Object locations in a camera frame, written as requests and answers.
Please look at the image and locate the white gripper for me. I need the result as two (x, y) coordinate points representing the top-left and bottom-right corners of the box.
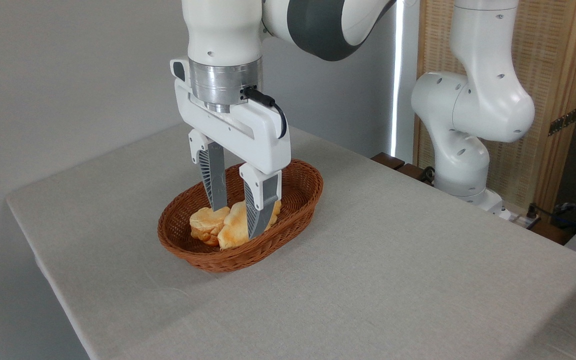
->
(170, 58), (292, 240)

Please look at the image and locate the long golden bread piece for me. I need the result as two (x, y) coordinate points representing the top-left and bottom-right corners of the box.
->
(216, 199), (283, 251)

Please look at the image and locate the small round bread roll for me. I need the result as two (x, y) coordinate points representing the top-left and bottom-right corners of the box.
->
(189, 206), (232, 247)

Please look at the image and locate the brown woven wicker basket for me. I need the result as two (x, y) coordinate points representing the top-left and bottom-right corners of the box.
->
(157, 158), (324, 273)

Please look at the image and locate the grey tablecloth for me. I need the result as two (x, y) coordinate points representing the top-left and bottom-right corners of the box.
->
(5, 122), (576, 360)

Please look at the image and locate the dark brown wooden block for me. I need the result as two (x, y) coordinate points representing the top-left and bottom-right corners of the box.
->
(396, 162), (427, 182)
(370, 152), (407, 171)

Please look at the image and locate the white power strip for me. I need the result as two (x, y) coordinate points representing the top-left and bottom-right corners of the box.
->
(497, 207), (542, 231)

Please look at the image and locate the brown wooden board edge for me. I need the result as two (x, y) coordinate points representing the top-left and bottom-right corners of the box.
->
(527, 219), (576, 246)

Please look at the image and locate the metal screen hinge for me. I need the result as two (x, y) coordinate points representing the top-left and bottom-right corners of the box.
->
(547, 107), (576, 137)

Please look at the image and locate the wooden rattan screen panel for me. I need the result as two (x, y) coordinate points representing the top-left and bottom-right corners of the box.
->
(413, 0), (576, 215)

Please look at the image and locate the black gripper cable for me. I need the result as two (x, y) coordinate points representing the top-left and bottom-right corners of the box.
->
(243, 85), (288, 140)

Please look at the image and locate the black cable bundle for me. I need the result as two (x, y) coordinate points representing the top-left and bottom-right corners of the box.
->
(527, 199), (576, 237)

